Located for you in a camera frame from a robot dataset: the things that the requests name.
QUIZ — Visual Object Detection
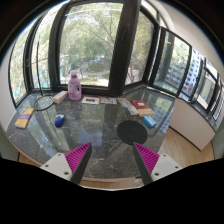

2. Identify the light striped box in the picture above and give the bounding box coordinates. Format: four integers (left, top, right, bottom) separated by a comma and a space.
118, 98, 138, 115

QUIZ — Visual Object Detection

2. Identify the blue white small box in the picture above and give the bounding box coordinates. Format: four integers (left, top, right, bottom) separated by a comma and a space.
143, 115, 157, 127

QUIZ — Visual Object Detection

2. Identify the white card with black label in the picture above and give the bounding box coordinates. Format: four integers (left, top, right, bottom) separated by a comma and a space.
82, 96, 100, 105

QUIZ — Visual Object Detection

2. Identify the yellow purple box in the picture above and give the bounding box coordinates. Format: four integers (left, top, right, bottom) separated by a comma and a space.
15, 108, 34, 129

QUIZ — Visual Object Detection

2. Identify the blue computer mouse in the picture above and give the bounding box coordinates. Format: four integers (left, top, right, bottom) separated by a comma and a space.
54, 115, 65, 127

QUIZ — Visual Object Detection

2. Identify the beige rectangular box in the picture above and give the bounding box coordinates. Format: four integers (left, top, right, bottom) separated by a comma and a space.
53, 91, 68, 104

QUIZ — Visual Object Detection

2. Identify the purple detergent bottle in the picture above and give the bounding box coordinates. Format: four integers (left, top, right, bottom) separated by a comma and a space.
68, 70, 81, 101

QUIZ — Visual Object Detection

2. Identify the black window frame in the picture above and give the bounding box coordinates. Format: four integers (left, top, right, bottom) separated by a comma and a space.
7, 0, 224, 123

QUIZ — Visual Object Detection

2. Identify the black cable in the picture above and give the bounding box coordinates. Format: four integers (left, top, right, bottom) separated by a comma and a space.
33, 41, 55, 112

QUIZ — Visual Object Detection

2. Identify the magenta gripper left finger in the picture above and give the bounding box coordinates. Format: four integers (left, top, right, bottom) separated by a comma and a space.
40, 142, 93, 185

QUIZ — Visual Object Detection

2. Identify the grey patterned flat packet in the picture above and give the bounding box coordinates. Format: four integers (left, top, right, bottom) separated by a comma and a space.
100, 97, 117, 105

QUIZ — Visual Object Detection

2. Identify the tan small box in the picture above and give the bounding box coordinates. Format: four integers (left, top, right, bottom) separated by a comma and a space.
138, 108, 154, 117

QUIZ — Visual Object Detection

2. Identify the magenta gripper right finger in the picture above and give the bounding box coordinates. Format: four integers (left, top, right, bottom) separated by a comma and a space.
132, 141, 183, 186

